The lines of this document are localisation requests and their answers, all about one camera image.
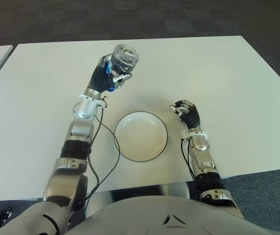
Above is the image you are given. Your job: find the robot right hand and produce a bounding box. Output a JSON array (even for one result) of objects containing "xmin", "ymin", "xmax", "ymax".
[{"xmin": 169, "ymin": 99, "xmax": 202, "ymax": 129}]

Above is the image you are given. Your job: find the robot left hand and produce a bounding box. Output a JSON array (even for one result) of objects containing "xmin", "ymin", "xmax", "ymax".
[{"xmin": 87, "ymin": 55, "xmax": 133, "ymax": 98}]

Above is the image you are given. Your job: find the clear water bottle blue cap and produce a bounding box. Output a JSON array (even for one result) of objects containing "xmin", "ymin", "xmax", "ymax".
[{"xmin": 104, "ymin": 43, "xmax": 140, "ymax": 93}]

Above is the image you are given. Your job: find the white plate black rim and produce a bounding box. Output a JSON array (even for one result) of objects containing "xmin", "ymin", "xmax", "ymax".
[{"xmin": 114, "ymin": 111, "xmax": 169, "ymax": 162}]

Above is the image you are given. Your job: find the grey robot torso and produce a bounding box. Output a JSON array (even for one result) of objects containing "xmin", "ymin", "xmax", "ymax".
[{"xmin": 0, "ymin": 193, "xmax": 280, "ymax": 235}]

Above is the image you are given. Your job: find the black stand on floor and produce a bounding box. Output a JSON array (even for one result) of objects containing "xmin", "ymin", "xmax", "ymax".
[{"xmin": 0, "ymin": 206, "xmax": 12, "ymax": 230}]

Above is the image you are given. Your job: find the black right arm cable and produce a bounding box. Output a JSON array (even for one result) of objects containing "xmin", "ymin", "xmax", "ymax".
[{"xmin": 180, "ymin": 138, "xmax": 199, "ymax": 194}]

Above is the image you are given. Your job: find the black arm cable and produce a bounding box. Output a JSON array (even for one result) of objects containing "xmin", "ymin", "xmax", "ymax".
[
  {"xmin": 85, "ymin": 107, "xmax": 121, "ymax": 211},
  {"xmin": 180, "ymin": 138, "xmax": 199, "ymax": 194}
]

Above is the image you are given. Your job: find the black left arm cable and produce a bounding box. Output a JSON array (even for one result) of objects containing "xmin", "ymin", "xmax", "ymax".
[{"xmin": 85, "ymin": 107, "xmax": 121, "ymax": 211}]

